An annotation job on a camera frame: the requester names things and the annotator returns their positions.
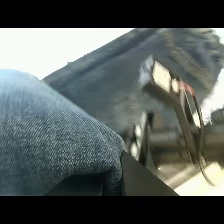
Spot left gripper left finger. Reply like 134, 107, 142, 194
44, 173, 105, 197

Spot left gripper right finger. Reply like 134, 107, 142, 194
120, 150, 180, 197

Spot dark blue jeans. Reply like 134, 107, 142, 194
0, 68, 128, 197

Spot black cable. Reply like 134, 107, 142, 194
175, 79, 218, 188

